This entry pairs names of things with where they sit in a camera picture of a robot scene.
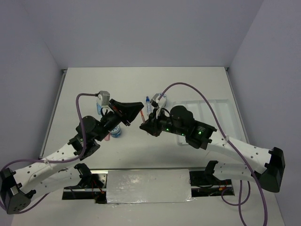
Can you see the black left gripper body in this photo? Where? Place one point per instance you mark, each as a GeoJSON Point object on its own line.
{"type": "Point", "coordinates": [112, 121]}

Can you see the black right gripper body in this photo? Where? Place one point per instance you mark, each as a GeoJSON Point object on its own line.
{"type": "Point", "coordinates": [162, 122]}

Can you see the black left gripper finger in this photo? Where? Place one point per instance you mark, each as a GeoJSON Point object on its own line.
{"type": "Point", "coordinates": [121, 106]}
{"type": "Point", "coordinates": [130, 113]}

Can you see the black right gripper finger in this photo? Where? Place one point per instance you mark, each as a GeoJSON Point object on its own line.
{"type": "Point", "coordinates": [154, 133]}
{"type": "Point", "coordinates": [147, 126]}

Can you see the orange highlighter pen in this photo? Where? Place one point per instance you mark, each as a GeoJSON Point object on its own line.
{"type": "Point", "coordinates": [142, 117]}

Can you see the blue paint jar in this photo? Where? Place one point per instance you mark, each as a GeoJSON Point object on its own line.
{"type": "Point", "coordinates": [161, 100]}
{"type": "Point", "coordinates": [116, 132]}

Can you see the clear blue spray bottle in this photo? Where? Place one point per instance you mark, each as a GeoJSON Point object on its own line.
{"type": "Point", "coordinates": [148, 106]}

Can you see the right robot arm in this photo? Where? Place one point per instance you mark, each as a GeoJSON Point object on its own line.
{"type": "Point", "coordinates": [265, 166]}

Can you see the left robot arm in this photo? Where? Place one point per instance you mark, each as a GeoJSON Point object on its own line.
{"type": "Point", "coordinates": [64, 167]}

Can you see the blue highlighter cap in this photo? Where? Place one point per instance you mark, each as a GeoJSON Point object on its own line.
{"type": "Point", "coordinates": [99, 109]}

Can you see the pink highlighter cap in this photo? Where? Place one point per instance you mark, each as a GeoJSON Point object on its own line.
{"type": "Point", "coordinates": [107, 138]}

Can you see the clear plastic organizer tray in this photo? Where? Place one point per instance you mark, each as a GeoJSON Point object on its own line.
{"type": "Point", "coordinates": [223, 110]}

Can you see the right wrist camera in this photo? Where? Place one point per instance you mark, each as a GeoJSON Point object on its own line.
{"type": "Point", "coordinates": [155, 105]}

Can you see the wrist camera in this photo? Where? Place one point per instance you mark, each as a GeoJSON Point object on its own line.
{"type": "Point", "coordinates": [155, 105]}
{"type": "Point", "coordinates": [103, 98]}

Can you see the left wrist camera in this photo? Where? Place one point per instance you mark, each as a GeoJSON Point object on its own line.
{"type": "Point", "coordinates": [103, 98]}

